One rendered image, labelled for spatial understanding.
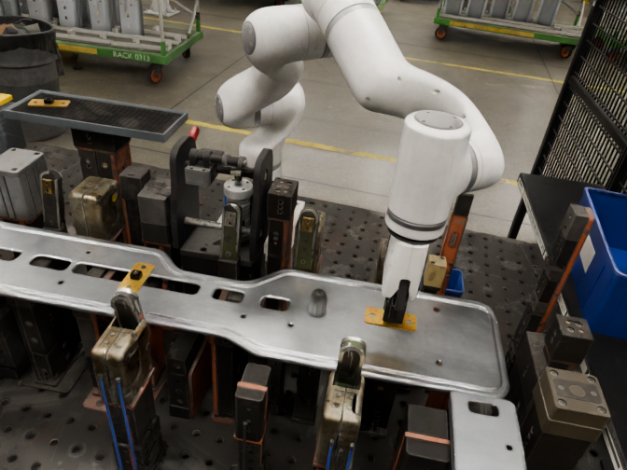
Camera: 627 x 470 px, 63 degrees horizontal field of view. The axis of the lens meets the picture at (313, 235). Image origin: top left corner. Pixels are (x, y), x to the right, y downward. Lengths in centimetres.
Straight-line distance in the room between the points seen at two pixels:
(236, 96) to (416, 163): 72
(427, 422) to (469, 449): 7
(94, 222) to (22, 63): 272
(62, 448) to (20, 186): 52
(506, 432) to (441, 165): 41
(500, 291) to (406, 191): 95
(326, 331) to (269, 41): 52
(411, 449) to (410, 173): 39
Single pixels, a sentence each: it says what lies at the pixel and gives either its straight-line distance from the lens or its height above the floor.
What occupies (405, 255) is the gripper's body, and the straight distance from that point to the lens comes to 71.
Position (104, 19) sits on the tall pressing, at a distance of 545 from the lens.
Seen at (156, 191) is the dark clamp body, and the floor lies 108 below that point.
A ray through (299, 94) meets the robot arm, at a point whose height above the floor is 117.
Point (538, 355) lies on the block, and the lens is 98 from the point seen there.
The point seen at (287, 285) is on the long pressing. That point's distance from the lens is 97.
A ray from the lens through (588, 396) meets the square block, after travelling 86.
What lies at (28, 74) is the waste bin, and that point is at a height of 47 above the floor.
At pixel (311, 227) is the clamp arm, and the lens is 99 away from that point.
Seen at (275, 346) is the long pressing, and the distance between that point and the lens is 86.
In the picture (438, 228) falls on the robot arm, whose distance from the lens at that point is 71.
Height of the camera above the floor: 163
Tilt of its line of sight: 35 degrees down
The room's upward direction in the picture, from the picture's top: 6 degrees clockwise
